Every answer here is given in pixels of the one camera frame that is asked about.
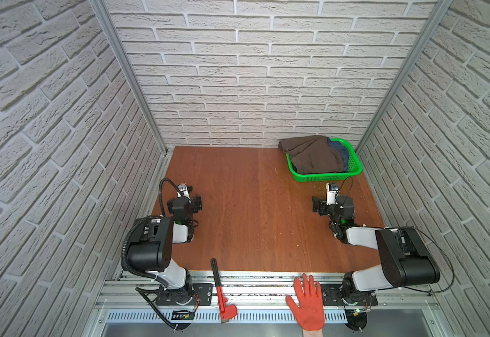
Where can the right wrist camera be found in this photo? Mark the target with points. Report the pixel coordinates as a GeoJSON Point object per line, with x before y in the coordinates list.
{"type": "Point", "coordinates": [332, 193]}

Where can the green plastic basket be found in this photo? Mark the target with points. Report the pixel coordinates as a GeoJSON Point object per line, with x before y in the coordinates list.
{"type": "Point", "coordinates": [355, 168]}

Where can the navy blue trousers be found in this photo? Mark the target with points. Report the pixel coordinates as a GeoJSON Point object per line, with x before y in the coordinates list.
{"type": "Point", "coordinates": [343, 152]}

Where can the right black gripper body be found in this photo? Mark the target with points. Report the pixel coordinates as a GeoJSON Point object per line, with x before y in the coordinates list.
{"type": "Point", "coordinates": [328, 210]}

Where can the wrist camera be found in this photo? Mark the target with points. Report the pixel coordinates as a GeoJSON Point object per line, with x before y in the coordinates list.
{"type": "Point", "coordinates": [183, 190]}
{"type": "Point", "coordinates": [332, 193]}

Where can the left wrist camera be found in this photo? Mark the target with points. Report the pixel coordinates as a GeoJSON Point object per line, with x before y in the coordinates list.
{"type": "Point", "coordinates": [183, 190]}

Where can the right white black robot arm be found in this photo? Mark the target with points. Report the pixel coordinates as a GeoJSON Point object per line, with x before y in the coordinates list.
{"type": "Point", "coordinates": [404, 258]}

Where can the red gloved hand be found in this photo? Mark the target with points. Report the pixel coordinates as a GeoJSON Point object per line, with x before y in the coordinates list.
{"type": "Point", "coordinates": [309, 313]}

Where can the small black electronics box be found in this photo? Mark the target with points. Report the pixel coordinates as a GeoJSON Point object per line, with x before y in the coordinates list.
{"type": "Point", "coordinates": [182, 315]}

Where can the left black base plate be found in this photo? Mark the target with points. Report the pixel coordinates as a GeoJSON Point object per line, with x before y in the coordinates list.
{"type": "Point", "coordinates": [196, 294]}

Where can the brown trousers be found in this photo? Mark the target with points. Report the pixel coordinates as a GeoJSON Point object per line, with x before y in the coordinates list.
{"type": "Point", "coordinates": [312, 155]}

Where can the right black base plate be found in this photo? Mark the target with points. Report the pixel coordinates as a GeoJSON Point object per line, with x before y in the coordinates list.
{"type": "Point", "coordinates": [338, 295]}

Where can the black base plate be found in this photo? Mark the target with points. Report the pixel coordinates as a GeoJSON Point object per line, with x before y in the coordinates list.
{"type": "Point", "coordinates": [338, 295]}
{"type": "Point", "coordinates": [196, 294]}

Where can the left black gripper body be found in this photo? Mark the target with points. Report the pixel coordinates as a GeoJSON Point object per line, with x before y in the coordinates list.
{"type": "Point", "coordinates": [192, 203]}

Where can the red pipe wrench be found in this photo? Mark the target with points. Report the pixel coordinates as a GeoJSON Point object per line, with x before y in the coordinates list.
{"type": "Point", "coordinates": [227, 312]}

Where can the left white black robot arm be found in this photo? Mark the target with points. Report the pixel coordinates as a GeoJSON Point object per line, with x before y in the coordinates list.
{"type": "Point", "coordinates": [147, 248]}

